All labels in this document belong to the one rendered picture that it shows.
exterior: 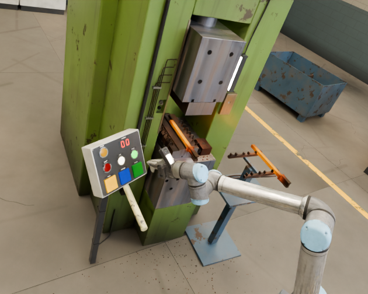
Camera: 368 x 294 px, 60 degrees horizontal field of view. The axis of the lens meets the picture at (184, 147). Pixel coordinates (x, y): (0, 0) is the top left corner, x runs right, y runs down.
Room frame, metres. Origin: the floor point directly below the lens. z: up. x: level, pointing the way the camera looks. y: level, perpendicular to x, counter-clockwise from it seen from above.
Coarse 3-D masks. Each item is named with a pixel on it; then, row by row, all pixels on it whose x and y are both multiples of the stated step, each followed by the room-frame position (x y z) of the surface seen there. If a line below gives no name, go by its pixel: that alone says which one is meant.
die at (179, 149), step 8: (168, 120) 2.03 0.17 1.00; (176, 120) 2.08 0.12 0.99; (160, 128) 1.92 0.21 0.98; (168, 128) 1.94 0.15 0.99; (168, 136) 1.85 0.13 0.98; (176, 136) 1.87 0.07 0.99; (176, 144) 1.79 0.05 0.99; (184, 144) 1.80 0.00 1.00; (192, 144) 1.85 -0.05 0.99; (176, 152) 1.73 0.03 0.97; (184, 152) 1.76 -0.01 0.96
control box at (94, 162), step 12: (120, 132) 1.46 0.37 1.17; (132, 132) 1.46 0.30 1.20; (96, 144) 1.27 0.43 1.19; (108, 144) 1.30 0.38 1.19; (120, 144) 1.36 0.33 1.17; (132, 144) 1.43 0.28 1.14; (84, 156) 1.22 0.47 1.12; (96, 156) 1.21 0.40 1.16; (108, 156) 1.27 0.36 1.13; (120, 156) 1.33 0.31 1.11; (96, 168) 1.18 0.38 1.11; (120, 168) 1.30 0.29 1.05; (144, 168) 1.44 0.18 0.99; (96, 180) 1.17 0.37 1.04; (132, 180) 1.33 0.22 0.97; (96, 192) 1.16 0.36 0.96
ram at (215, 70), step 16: (192, 32) 1.76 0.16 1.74; (208, 32) 1.79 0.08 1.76; (224, 32) 1.90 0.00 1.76; (192, 48) 1.72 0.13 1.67; (208, 48) 1.71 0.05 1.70; (224, 48) 1.78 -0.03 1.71; (240, 48) 1.84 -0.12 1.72; (192, 64) 1.69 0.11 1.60; (208, 64) 1.73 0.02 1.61; (224, 64) 1.80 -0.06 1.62; (176, 80) 1.78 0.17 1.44; (192, 80) 1.69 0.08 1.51; (208, 80) 1.76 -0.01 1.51; (224, 80) 1.83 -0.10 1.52; (192, 96) 1.71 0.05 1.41; (208, 96) 1.78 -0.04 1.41; (224, 96) 1.86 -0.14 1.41
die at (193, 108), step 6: (174, 96) 1.85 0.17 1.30; (180, 102) 1.78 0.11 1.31; (186, 102) 1.73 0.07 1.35; (192, 102) 1.72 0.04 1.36; (198, 102) 1.75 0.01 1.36; (204, 102) 1.78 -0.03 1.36; (210, 102) 1.80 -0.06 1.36; (180, 108) 1.76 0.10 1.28; (186, 108) 1.71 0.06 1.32; (192, 108) 1.73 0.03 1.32; (198, 108) 1.76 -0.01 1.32; (204, 108) 1.79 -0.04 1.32; (210, 108) 1.81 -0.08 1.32; (186, 114) 1.71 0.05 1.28; (192, 114) 1.74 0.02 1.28; (198, 114) 1.77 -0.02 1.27; (204, 114) 1.80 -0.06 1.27; (210, 114) 1.82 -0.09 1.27
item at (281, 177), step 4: (252, 148) 2.11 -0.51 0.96; (256, 148) 2.10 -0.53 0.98; (260, 152) 2.06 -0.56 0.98; (260, 156) 2.04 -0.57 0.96; (264, 156) 2.03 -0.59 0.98; (264, 160) 2.00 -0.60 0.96; (268, 160) 1.99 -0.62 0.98; (268, 164) 1.96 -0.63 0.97; (272, 164) 1.96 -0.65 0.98; (272, 168) 1.92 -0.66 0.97; (276, 172) 1.89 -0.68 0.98; (280, 176) 1.85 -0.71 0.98; (284, 176) 1.85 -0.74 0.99; (280, 180) 1.84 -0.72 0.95; (284, 180) 1.82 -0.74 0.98; (288, 180) 1.82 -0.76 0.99; (284, 184) 1.81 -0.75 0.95; (288, 184) 1.79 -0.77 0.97
